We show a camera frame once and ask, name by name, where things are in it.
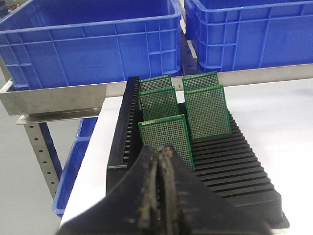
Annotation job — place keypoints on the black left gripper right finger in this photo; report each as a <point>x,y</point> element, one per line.
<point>188,207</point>

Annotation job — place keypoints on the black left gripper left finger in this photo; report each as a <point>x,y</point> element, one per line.
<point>130,208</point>

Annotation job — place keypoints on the black slotted board rack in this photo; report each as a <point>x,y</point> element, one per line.
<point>226,164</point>

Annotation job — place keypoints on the green perforated circuit board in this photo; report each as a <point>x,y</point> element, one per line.
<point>207,112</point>
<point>202,80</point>
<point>159,103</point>
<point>170,130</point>
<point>154,83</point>

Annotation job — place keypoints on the blue lower bin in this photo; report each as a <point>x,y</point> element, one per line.
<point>73,164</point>

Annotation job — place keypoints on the perforated steel leg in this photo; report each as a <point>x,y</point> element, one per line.
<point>45,152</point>

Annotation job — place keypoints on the blue plastic crate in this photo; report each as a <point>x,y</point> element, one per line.
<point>230,35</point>
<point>57,43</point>

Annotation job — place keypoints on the steel shelf rail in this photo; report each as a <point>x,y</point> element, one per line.
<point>84,101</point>

